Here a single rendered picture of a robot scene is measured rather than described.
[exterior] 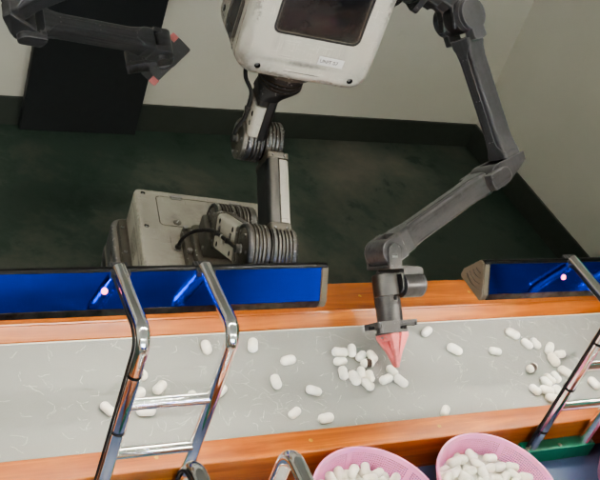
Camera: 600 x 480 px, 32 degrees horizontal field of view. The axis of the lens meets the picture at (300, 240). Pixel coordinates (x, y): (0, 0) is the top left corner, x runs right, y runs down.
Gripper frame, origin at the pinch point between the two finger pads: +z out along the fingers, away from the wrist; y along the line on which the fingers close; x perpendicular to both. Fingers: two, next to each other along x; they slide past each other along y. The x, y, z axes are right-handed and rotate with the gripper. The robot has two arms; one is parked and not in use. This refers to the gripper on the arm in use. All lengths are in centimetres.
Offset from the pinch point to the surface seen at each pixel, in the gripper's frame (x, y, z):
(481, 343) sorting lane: 6.0, 28.1, -2.9
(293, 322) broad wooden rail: 10.2, -18.4, -11.7
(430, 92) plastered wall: 168, 144, -123
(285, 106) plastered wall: 177, 76, -118
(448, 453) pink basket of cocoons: -13.8, 0.7, 19.8
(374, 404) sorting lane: -4.2, -9.2, 8.1
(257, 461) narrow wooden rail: -13.5, -41.6, 15.8
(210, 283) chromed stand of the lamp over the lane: -36, -57, -15
